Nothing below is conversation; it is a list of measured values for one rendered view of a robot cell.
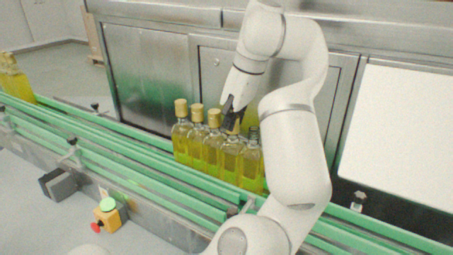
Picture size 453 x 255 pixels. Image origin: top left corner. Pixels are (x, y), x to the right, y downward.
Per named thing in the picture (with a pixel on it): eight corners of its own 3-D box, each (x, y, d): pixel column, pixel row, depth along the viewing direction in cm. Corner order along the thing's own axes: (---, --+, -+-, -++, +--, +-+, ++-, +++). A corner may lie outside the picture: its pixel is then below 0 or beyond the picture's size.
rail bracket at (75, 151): (89, 170, 97) (78, 137, 90) (69, 182, 91) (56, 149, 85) (81, 166, 99) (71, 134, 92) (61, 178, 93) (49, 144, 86)
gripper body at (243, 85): (247, 49, 66) (236, 89, 72) (224, 59, 58) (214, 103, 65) (274, 61, 63) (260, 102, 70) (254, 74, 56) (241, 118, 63)
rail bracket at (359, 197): (359, 220, 78) (372, 184, 71) (355, 239, 73) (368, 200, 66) (344, 214, 79) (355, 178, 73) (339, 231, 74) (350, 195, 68)
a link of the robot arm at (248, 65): (249, 41, 64) (245, 52, 66) (229, 49, 58) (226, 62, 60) (277, 54, 62) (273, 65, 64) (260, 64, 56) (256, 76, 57)
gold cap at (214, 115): (223, 124, 76) (223, 110, 73) (216, 129, 73) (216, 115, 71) (212, 120, 77) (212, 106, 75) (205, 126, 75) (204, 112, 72)
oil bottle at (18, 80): (40, 110, 135) (18, 52, 121) (28, 115, 131) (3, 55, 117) (34, 108, 137) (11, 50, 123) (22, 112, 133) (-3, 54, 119)
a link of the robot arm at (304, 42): (251, 132, 45) (241, 32, 54) (320, 136, 49) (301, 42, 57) (273, 107, 38) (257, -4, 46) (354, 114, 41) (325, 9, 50)
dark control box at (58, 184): (77, 190, 106) (71, 173, 101) (57, 204, 100) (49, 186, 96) (64, 183, 109) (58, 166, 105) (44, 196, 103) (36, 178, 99)
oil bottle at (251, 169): (262, 202, 83) (267, 142, 72) (254, 214, 79) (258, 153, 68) (245, 195, 86) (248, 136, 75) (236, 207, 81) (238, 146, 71)
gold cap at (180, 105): (187, 117, 79) (185, 103, 77) (174, 117, 79) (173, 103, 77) (188, 112, 82) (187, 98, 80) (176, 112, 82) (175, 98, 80)
